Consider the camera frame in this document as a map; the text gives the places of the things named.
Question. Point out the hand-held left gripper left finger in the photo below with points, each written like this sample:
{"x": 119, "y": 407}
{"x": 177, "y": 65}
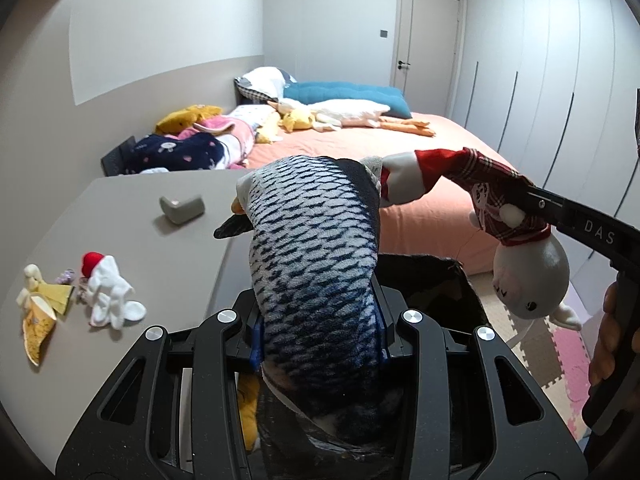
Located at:
{"x": 256, "y": 346}

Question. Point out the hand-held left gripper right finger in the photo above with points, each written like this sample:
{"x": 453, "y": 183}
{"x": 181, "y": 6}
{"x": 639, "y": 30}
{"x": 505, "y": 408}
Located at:
{"x": 383, "y": 341}

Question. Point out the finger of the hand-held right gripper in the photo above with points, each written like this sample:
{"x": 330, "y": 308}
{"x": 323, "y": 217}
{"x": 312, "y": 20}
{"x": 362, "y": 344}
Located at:
{"x": 542, "y": 203}

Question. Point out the black storage bag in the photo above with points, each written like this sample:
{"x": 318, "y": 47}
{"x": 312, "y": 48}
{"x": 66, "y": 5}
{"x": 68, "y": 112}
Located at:
{"x": 440, "y": 290}

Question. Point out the white doll red plaid clothes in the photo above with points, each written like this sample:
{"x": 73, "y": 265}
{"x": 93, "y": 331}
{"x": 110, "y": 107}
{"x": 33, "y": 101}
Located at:
{"x": 530, "y": 280}

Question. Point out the blue scaled fish plush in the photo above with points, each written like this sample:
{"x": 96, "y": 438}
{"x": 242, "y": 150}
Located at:
{"x": 312, "y": 270}

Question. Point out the person's right hand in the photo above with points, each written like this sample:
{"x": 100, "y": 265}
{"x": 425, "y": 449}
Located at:
{"x": 606, "y": 332}

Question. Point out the yellow plush toy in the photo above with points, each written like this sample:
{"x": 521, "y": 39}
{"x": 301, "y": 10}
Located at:
{"x": 248, "y": 410}

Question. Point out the bed with orange sheet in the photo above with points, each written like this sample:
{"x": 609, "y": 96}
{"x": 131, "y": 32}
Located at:
{"x": 425, "y": 195}

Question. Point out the white wardrobe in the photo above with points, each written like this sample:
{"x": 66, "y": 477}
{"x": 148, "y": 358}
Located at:
{"x": 545, "y": 85}

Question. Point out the foam puzzle floor mat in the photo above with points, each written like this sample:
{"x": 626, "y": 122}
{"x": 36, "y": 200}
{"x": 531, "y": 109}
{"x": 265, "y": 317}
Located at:
{"x": 550, "y": 355}

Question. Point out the white plush with red hat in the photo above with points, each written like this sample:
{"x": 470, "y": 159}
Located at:
{"x": 110, "y": 292}

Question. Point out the grey angled block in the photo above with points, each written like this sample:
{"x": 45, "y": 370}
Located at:
{"x": 181, "y": 208}

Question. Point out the beige door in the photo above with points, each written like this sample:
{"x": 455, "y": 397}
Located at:
{"x": 427, "y": 45}

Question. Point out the white cloth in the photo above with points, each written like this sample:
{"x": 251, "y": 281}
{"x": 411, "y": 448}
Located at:
{"x": 152, "y": 171}

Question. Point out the navy rabbit print blanket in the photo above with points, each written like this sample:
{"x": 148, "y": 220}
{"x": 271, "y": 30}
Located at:
{"x": 185, "y": 152}

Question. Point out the white goose plush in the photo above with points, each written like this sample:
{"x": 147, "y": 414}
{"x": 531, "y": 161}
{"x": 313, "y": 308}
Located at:
{"x": 350, "y": 112}

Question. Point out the pink blanket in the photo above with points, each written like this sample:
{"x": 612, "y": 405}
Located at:
{"x": 235, "y": 132}

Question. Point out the yellow dotted cloth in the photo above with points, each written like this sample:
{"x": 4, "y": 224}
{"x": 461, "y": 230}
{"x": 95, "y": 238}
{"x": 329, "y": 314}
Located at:
{"x": 267, "y": 130}

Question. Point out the yellow banana plush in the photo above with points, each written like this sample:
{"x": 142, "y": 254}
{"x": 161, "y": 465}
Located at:
{"x": 37, "y": 325}

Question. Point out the teal cushion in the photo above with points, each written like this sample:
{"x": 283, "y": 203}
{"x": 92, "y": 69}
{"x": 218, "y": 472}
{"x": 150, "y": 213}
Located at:
{"x": 345, "y": 94}

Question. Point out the yellow duck plush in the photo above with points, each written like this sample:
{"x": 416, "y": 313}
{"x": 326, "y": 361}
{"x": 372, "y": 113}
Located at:
{"x": 296, "y": 120}

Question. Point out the white patterned pillow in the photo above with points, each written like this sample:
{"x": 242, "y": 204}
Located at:
{"x": 252, "y": 112}

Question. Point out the yellow star pillow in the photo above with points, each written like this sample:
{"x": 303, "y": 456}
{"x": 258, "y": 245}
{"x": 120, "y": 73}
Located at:
{"x": 182, "y": 117}

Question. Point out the white plaid pillow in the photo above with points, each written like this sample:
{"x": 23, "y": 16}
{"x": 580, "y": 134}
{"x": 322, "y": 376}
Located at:
{"x": 262, "y": 82}

